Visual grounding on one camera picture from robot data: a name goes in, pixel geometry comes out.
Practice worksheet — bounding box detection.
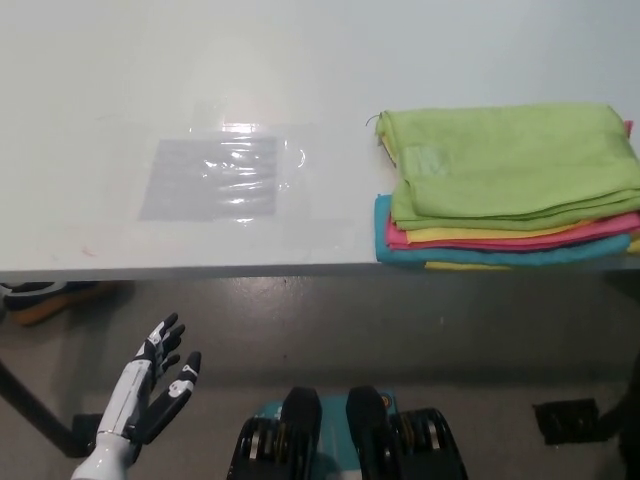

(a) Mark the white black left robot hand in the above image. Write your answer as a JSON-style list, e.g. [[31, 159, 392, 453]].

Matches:
[[96, 312, 203, 447]]

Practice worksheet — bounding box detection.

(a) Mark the teal microfibre cloth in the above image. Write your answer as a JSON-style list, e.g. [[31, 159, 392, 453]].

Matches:
[[373, 193, 632, 267]]

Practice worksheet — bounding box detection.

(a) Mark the stack of colourful cloths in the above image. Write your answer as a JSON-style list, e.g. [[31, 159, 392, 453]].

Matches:
[[383, 118, 640, 253]]

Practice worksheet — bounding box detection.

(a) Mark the green microfibre cloth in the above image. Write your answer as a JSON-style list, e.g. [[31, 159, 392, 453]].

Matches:
[[374, 101, 640, 232]]

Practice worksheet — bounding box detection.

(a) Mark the black teal robot torso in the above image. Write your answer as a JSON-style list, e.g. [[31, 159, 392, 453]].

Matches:
[[228, 386, 469, 480]]

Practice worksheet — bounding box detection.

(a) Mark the orange black shoe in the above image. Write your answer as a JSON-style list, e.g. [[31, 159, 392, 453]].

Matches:
[[9, 282, 119, 327]]

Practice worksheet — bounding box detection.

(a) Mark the black white shoe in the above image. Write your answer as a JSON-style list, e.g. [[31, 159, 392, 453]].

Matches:
[[0, 281, 67, 312]]

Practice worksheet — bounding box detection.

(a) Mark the clear plastic sleeve grey sheet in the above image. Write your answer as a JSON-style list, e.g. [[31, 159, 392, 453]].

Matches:
[[137, 127, 309, 225]]

